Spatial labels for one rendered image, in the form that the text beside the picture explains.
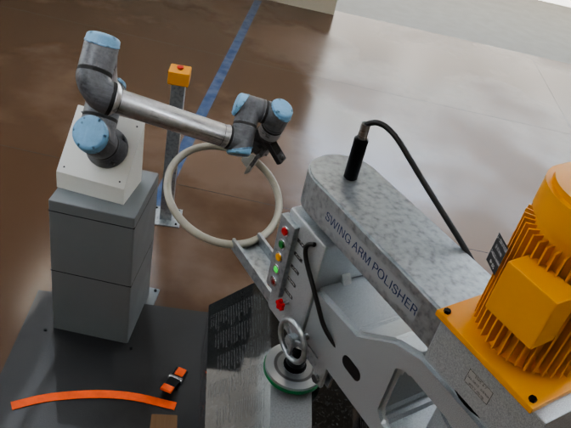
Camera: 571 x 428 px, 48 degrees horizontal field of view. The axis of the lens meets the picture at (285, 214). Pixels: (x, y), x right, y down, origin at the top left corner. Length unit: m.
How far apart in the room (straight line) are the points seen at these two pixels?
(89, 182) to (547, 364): 2.20
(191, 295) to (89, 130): 1.40
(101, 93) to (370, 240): 1.06
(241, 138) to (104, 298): 1.31
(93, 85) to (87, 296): 1.42
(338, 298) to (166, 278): 2.15
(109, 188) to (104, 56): 0.90
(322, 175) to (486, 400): 0.75
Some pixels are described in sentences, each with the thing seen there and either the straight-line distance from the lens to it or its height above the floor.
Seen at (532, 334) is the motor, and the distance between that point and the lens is 1.24.
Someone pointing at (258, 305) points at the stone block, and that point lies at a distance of 2.66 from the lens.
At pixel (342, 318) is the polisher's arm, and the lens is 1.82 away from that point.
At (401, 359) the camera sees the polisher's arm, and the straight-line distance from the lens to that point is 1.65.
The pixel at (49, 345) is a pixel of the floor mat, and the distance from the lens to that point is 3.52.
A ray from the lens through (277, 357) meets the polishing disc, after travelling 2.34.
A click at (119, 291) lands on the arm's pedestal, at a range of 3.25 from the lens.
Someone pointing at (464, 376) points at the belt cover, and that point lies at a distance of 1.46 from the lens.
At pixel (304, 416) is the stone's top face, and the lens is 2.28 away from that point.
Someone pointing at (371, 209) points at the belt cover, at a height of 1.72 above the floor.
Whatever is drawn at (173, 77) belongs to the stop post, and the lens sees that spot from 3.75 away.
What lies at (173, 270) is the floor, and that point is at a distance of 3.95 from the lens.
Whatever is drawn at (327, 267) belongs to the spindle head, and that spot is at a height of 1.48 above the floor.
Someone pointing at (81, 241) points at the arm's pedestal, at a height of 0.65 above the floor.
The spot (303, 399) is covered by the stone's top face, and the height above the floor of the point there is 0.85.
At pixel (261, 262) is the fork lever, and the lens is 2.39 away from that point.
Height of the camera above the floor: 2.65
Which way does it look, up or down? 36 degrees down
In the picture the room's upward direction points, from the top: 13 degrees clockwise
